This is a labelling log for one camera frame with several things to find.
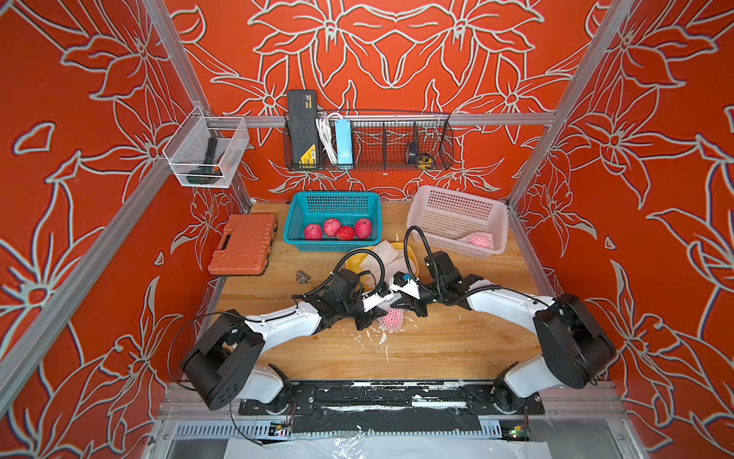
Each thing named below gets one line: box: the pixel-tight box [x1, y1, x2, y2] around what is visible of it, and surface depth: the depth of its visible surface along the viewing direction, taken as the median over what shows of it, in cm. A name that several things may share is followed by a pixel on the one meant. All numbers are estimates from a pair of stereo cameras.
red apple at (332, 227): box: [323, 218, 342, 238], surface depth 106 cm
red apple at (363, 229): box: [354, 218, 372, 241], surface depth 106 cm
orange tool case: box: [207, 214, 279, 276], surface depth 102 cm
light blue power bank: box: [334, 118, 354, 166], surface depth 91 cm
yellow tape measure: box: [416, 154, 433, 171], surface depth 96 cm
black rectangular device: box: [286, 89, 319, 166], surface depth 89 cm
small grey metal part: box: [296, 269, 312, 285], surface depth 97 cm
